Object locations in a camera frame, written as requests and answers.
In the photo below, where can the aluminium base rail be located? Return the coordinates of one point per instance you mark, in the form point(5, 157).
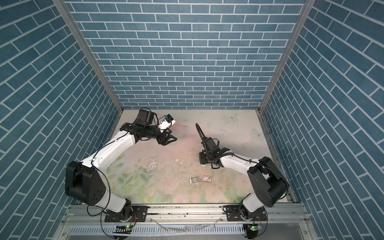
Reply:
point(182, 219)

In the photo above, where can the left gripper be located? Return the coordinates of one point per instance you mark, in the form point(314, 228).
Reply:
point(164, 141)

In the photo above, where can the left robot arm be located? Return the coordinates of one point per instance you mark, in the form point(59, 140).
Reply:
point(86, 180)

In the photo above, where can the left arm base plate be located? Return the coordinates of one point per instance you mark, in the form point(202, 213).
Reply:
point(130, 214)

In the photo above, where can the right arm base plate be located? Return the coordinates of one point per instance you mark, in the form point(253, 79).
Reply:
point(235, 213)

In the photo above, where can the red staple box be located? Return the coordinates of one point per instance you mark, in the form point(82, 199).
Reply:
point(206, 179)

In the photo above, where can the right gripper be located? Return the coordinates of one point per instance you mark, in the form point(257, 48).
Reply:
point(201, 157)

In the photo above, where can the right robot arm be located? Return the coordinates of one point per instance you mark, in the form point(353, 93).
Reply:
point(267, 181)

